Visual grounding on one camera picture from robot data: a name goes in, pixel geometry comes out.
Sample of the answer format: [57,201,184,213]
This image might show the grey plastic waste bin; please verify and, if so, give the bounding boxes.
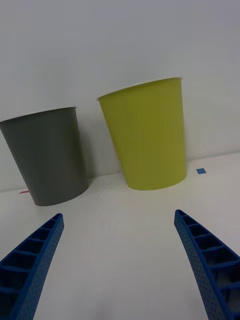
[0,106,90,207]

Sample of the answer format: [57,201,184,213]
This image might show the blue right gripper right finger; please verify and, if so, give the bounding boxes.
[174,209,240,320]

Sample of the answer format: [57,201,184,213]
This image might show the yellow-green plastic waste bin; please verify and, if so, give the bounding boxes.
[96,76,188,192]

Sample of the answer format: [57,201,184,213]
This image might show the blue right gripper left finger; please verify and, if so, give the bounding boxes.
[0,212,65,320]

